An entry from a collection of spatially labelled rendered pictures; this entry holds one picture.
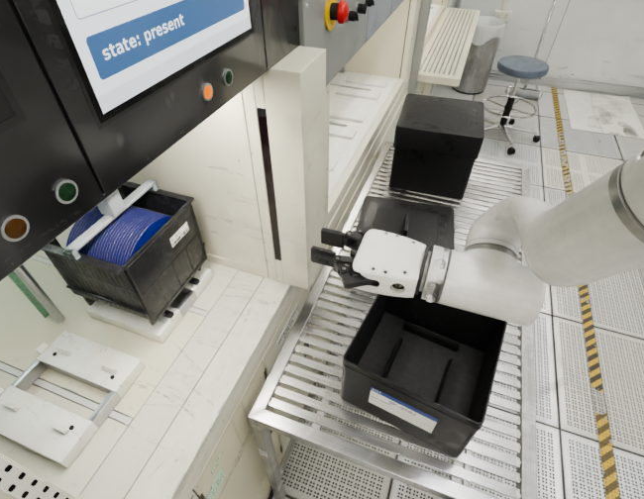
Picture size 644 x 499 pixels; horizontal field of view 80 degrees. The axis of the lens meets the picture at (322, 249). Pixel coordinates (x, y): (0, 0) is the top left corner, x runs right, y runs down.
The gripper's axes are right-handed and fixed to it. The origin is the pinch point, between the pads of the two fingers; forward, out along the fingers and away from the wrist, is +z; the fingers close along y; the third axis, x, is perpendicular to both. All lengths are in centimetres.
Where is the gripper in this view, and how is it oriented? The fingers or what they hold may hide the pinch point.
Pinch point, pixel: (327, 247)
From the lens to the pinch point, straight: 62.8
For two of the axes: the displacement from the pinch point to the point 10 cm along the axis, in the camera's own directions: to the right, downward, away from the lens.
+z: -9.4, -2.4, 2.4
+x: 0.0, -7.1, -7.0
